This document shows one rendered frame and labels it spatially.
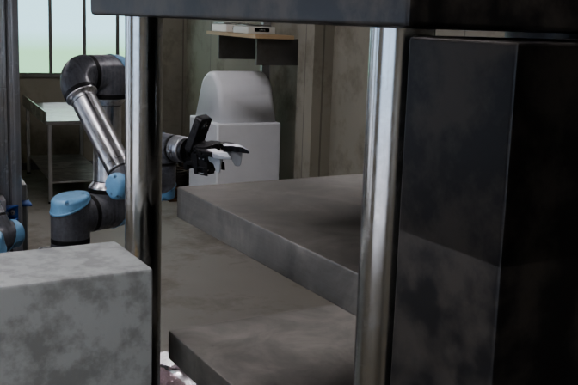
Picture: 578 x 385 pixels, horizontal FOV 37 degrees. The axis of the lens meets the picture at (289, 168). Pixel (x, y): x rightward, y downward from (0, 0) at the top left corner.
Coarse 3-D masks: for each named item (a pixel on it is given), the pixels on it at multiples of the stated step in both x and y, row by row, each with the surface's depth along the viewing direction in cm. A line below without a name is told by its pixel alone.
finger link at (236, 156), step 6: (228, 144) 236; (234, 144) 235; (228, 150) 235; (234, 150) 234; (240, 150) 233; (246, 150) 232; (234, 156) 236; (240, 156) 235; (234, 162) 236; (240, 162) 235
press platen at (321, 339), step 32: (256, 320) 151; (288, 320) 151; (320, 320) 152; (352, 320) 152; (192, 352) 136; (224, 352) 135; (256, 352) 136; (288, 352) 136; (320, 352) 137; (352, 352) 137; (224, 384) 126; (256, 384) 124; (288, 384) 124; (320, 384) 125; (352, 384) 125
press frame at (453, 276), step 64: (448, 64) 64; (512, 64) 58; (576, 64) 60; (448, 128) 64; (512, 128) 58; (576, 128) 61; (448, 192) 64; (512, 192) 59; (576, 192) 63; (448, 256) 65; (512, 256) 60; (576, 256) 64; (448, 320) 65; (512, 320) 61; (576, 320) 65; (448, 384) 66; (512, 384) 62; (576, 384) 66
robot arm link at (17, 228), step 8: (0, 208) 219; (0, 216) 218; (0, 224) 217; (8, 224) 218; (16, 224) 221; (8, 232) 217; (16, 232) 219; (24, 232) 222; (8, 240) 217; (16, 240) 219; (8, 248) 218
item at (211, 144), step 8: (184, 144) 240; (200, 144) 236; (208, 144) 235; (216, 144) 236; (184, 152) 241; (192, 152) 236; (184, 160) 241; (192, 160) 240; (200, 160) 235; (208, 160) 234; (184, 168) 243; (200, 168) 237; (208, 168) 234; (224, 168) 239
